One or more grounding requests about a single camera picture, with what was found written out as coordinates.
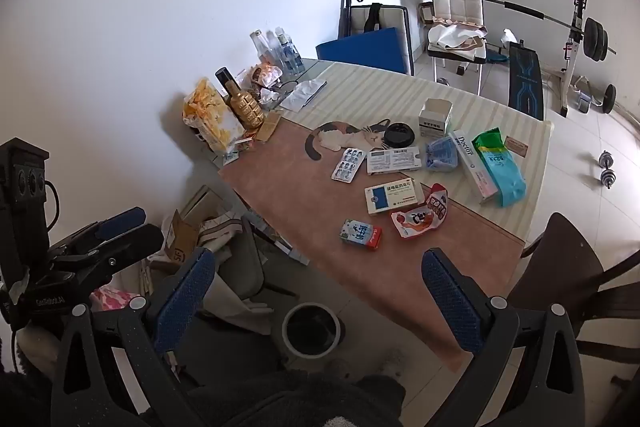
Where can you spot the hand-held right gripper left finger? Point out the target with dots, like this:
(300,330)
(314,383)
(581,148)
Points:
(185,302)

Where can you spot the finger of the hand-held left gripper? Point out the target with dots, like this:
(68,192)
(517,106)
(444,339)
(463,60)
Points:
(135,244)
(120,222)

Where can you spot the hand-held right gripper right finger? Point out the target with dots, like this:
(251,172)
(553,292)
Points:
(450,307)

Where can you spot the red snack wrapper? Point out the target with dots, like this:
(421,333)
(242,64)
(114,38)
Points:
(422,214)

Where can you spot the small milk carton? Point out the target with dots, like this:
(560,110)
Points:
(361,234)

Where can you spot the blue and white medicine box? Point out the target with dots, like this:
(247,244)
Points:
(393,198)

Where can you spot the round black trash bin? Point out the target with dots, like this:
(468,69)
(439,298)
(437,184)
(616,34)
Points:
(312,332)

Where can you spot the long white toothpaste box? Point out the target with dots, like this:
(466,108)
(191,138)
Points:
(472,169)

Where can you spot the green and blue packet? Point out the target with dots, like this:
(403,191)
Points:
(502,169)

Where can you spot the blue plastic bag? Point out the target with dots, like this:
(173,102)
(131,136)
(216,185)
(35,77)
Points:
(441,155)

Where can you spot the silver pill blister pack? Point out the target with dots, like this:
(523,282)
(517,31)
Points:
(348,164)

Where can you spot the black round lid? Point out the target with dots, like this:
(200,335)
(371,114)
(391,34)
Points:
(398,134)

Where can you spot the white cardboard box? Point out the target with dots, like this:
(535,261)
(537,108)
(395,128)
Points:
(436,117)

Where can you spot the pink plastic bag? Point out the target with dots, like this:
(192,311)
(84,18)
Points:
(112,299)

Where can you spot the cardboard boxes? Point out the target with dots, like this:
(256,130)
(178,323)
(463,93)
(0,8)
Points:
(192,227)

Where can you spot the dark brown chair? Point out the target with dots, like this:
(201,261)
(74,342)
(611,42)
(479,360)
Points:
(575,287)

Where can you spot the yellow chip bag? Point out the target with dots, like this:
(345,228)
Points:
(210,122)

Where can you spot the dark fleece clothing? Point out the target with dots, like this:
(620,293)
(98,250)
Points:
(280,399)

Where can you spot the golden bottle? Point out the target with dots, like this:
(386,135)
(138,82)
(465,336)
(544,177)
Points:
(244,107)

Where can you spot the small brown card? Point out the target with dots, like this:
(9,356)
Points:
(516,146)

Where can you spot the brown paper sachet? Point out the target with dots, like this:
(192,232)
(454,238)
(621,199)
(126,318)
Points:
(267,127)

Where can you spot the orange snack bag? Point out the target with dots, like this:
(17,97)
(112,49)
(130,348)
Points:
(262,74)

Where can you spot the chrome dumbbell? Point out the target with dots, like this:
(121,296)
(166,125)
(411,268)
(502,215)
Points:
(606,169)

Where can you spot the white wipes packet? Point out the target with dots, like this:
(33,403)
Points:
(305,94)

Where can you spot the clear plastic bottle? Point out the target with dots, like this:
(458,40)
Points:
(258,44)
(280,44)

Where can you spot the blue label plastic bottle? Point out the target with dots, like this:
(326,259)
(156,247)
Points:
(292,57)

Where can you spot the weight bench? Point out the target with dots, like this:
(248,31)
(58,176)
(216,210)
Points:
(525,77)

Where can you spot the black dumbbell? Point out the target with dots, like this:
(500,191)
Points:
(607,98)

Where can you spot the beige cloth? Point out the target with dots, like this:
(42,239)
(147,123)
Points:
(457,37)

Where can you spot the blue board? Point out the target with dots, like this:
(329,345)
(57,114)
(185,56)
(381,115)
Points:
(367,47)

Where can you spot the grey padded chair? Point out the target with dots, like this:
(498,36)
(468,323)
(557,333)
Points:
(395,17)

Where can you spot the white padded chair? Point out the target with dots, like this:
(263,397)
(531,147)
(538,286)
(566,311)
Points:
(456,4)

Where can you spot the barbell with black plates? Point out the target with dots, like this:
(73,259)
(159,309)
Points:
(595,37)

